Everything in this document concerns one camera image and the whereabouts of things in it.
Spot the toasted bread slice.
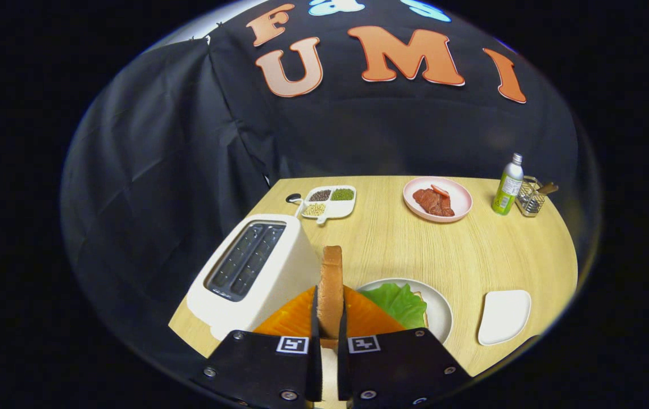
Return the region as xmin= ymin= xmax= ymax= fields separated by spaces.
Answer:
xmin=317 ymin=245 xmax=346 ymax=349

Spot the white square plate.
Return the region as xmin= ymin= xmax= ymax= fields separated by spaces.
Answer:
xmin=477 ymin=290 xmax=532 ymax=347

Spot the black backdrop cloth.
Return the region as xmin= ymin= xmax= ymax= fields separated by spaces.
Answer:
xmin=60 ymin=0 xmax=604 ymax=364

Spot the white round plate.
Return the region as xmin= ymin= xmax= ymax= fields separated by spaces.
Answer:
xmin=356 ymin=278 xmax=454 ymax=345

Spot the white divided dish with seeds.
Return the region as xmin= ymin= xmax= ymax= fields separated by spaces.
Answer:
xmin=300 ymin=185 xmax=357 ymax=226

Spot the wire mesh basket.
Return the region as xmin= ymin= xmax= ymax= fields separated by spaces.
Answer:
xmin=516 ymin=176 xmax=547 ymax=218

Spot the white toaster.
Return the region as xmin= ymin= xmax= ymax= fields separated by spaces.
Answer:
xmin=186 ymin=214 xmax=322 ymax=341

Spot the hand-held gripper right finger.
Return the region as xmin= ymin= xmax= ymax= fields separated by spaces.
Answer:
xmin=337 ymin=286 xmax=473 ymax=409

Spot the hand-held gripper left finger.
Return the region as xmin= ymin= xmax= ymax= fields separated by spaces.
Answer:
xmin=191 ymin=286 xmax=323 ymax=409

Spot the green lettuce leaf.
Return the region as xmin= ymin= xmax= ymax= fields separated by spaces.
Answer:
xmin=363 ymin=283 xmax=428 ymax=330

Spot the brown meat piece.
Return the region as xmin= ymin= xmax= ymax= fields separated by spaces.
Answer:
xmin=413 ymin=188 xmax=455 ymax=218

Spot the green label metal bottle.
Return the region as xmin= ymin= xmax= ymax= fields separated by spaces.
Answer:
xmin=492 ymin=153 xmax=525 ymax=216

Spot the pink plate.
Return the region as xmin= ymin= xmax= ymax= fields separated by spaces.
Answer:
xmin=403 ymin=177 xmax=473 ymax=223

